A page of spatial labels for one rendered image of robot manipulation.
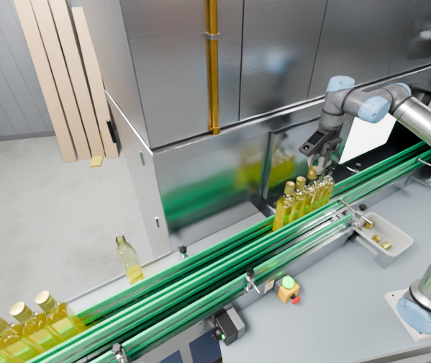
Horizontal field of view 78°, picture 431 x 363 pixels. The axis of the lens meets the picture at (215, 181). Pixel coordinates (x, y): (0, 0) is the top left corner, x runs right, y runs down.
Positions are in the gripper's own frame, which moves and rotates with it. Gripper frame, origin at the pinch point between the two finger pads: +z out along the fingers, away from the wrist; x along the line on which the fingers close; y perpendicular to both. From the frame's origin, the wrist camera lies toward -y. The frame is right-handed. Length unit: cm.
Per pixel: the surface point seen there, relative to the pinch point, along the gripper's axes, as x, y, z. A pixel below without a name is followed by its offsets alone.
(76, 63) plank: 276, -54, 15
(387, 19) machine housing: 15, 41, -46
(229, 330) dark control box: -22, -53, 35
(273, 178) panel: 12.0, -9.2, 8.9
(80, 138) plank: 264, -78, 93
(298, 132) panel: 12.0, 1.1, -10.9
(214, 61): 13, -37, -44
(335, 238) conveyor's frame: -15.5, 6.7, 30.9
